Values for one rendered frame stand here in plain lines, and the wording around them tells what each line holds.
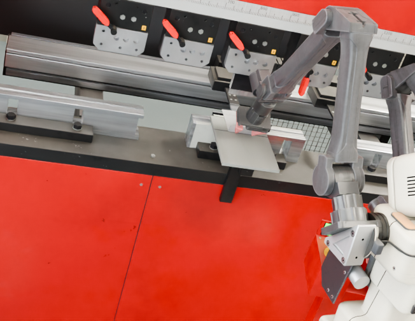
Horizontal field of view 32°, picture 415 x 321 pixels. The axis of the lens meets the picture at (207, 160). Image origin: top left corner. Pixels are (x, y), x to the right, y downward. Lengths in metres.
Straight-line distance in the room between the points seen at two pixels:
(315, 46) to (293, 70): 0.13
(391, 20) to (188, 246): 0.98
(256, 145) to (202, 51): 0.33
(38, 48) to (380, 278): 1.35
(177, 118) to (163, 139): 1.90
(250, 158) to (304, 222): 0.42
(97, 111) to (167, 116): 2.00
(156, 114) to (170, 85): 1.72
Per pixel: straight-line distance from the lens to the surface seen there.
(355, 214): 1.71
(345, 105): 1.73
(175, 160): 2.30
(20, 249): 2.48
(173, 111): 4.35
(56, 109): 2.29
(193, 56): 2.20
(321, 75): 2.32
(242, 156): 2.19
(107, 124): 2.32
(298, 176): 2.44
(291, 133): 2.47
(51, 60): 2.51
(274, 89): 2.03
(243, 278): 2.64
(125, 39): 2.18
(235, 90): 2.33
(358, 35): 1.72
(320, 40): 1.83
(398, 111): 2.19
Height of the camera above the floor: 2.13
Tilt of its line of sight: 32 degrees down
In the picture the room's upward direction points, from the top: 17 degrees clockwise
